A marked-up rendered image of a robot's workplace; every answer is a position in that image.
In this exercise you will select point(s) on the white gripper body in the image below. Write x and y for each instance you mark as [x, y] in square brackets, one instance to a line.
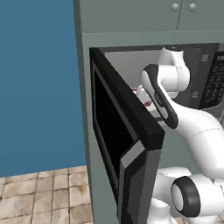
[143, 94]

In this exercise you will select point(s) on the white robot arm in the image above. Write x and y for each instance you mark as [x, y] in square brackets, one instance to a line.
[201, 134]

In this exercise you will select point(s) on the black microwave door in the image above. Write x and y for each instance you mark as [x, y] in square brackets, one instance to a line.
[110, 116]

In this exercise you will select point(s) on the black microwave oven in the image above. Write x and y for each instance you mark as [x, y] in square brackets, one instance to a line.
[214, 84]

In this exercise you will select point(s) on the grey-green cupboard door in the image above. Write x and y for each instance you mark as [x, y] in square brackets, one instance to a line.
[204, 17]
[128, 14]

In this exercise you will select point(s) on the round grey cupboard knob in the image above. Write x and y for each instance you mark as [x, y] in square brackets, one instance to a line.
[175, 7]
[191, 7]

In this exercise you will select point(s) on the grey-green cupboard housing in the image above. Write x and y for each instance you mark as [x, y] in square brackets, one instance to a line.
[96, 186]

